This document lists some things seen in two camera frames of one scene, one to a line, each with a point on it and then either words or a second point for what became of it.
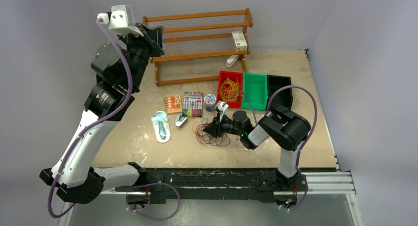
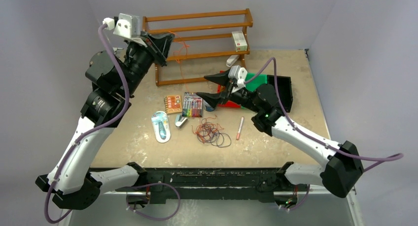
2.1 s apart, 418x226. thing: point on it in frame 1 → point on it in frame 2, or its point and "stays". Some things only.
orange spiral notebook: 173,103 stays
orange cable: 193,74 → 199,123
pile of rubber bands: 204,138 stays
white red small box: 240,42 stays
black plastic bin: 283,97 stays
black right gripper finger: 213,130 → 213,98
